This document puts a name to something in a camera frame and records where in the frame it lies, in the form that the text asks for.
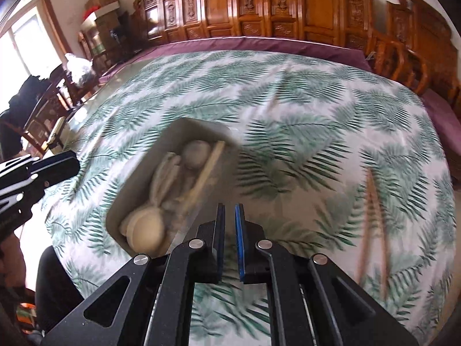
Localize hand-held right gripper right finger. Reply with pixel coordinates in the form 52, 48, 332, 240
235, 205, 420, 346

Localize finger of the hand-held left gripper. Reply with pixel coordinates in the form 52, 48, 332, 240
31, 151, 80, 187

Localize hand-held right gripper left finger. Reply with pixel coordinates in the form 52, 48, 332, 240
39, 204, 226, 346

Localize wooden chopstick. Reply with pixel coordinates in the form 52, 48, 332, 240
356, 169, 375, 283
367, 171, 390, 300
182, 141, 222, 211
187, 140, 226, 210

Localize grey utensil tray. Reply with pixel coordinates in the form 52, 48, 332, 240
106, 117, 238, 258

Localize person's left forearm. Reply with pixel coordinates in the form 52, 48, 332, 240
0, 236, 27, 291

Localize wooden chair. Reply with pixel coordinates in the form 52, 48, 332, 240
22, 76, 78, 153

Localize dark clothing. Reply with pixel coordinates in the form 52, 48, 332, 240
0, 76, 49, 160

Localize clear plastic bag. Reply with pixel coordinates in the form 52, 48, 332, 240
64, 53, 97, 87

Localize person's black pants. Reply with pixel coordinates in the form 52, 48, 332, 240
34, 247, 96, 336

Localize window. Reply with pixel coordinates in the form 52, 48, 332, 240
0, 11, 63, 113

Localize wooden glass cabinet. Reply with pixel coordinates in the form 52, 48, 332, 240
77, 29, 109, 77

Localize leaf-print tablecloth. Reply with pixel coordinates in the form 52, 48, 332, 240
41, 50, 456, 346

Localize long purple seat cushion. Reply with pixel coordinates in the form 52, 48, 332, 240
99, 36, 373, 85

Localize short purple seat cushion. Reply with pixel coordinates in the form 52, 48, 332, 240
420, 88, 461, 166

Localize long carved wooden sofa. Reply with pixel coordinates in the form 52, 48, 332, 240
133, 0, 429, 94

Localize short carved wooden sofa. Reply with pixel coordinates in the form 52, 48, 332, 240
387, 0, 461, 130

